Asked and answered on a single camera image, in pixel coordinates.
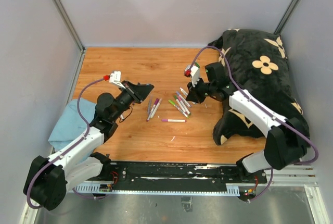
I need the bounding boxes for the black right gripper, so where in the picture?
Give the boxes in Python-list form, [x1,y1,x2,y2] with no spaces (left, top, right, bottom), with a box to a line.
[187,76,216,104]

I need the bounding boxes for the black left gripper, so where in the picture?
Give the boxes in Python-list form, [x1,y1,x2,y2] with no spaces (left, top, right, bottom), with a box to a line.
[111,80,153,121]

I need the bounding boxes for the lavender cap marker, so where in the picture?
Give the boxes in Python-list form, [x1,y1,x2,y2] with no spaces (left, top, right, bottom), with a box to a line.
[176,91,191,108]

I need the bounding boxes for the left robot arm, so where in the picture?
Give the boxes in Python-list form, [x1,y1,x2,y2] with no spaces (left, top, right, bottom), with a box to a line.
[23,81,154,210]

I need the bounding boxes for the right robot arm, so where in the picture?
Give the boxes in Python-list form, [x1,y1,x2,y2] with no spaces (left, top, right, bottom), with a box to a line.
[184,62,308,182]

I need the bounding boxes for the light green cap marker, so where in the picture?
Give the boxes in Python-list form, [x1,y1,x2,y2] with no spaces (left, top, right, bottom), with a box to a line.
[168,99,189,118]

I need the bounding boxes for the beige cap marker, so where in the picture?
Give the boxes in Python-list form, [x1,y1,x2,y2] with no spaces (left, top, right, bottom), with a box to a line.
[150,98,162,119]

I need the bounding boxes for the pink cap lying marker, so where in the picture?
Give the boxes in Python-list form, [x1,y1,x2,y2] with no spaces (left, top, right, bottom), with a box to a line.
[161,119,187,123]

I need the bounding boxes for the black floral pillow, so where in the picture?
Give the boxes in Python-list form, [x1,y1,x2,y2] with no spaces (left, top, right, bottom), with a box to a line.
[209,29,310,137]

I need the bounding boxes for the light blue cloth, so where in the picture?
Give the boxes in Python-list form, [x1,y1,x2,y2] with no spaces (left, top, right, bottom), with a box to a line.
[48,98,96,152]

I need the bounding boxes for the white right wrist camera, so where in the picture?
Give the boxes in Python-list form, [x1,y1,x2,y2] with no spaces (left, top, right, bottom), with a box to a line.
[184,64,201,88]

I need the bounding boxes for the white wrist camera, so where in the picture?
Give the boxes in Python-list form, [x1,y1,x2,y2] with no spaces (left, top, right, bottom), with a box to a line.
[103,70,125,89]
[184,64,201,88]

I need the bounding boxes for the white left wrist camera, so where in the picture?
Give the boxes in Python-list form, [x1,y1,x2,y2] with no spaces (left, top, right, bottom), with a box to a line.
[103,70,125,89]

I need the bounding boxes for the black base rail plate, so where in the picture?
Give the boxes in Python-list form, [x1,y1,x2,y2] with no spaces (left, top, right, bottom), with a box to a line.
[96,161,267,193]

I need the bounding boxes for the aluminium frame rails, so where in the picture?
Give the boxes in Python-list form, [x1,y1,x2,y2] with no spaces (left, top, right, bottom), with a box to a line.
[20,165,330,223]

